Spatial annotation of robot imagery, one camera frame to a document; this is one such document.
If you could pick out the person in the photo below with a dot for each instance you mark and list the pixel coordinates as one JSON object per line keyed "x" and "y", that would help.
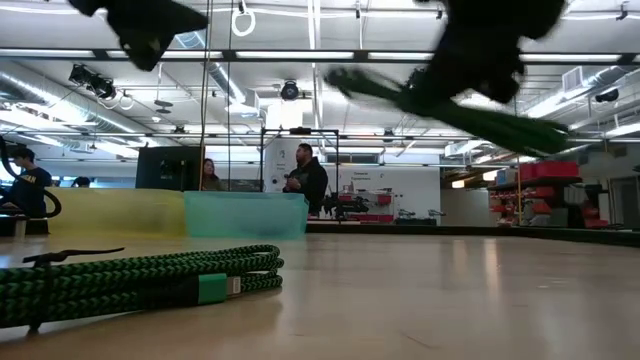
{"x": 210, "y": 175}
{"x": 30, "y": 190}
{"x": 81, "y": 182}
{"x": 310, "y": 180}

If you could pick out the round black ceiling camera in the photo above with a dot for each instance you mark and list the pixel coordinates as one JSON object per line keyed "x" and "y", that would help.
{"x": 289, "y": 91}

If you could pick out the yellow translucent plastic bin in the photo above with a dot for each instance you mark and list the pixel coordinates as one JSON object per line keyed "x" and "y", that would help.
{"x": 115, "y": 212}

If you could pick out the background robot station red parts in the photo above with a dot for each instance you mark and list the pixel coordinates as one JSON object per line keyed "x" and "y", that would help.
{"x": 350, "y": 205}

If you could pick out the teal translucent plastic bin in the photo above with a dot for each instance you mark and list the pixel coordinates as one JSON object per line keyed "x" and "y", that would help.
{"x": 245, "y": 215}

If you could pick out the shelf rack with red bins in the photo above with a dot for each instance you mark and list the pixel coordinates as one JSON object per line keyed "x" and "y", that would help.
{"x": 550, "y": 170}

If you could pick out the black table side box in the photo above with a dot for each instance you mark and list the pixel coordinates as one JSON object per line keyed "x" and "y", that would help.
{"x": 35, "y": 226}

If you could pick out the black aluminium table frame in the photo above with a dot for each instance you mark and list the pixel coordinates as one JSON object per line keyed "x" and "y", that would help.
{"x": 450, "y": 231}

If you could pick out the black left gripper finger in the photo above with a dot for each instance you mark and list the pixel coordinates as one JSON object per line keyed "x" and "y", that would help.
{"x": 155, "y": 17}
{"x": 147, "y": 50}

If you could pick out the large black monitor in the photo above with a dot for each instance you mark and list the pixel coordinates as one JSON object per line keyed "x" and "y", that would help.
{"x": 167, "y": 167}

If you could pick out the black ceiling-mounted camera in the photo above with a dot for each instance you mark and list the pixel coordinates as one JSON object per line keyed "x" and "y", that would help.
{"x": 92, "y": 80}

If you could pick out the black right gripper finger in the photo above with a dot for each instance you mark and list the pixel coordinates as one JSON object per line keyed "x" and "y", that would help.
{"x": 495, "y": 82}
{"x": 440, "y": 82}

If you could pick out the black metal frame stand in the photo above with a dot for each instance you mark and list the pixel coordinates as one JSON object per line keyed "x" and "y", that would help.
{"x": 300, "y": 131}

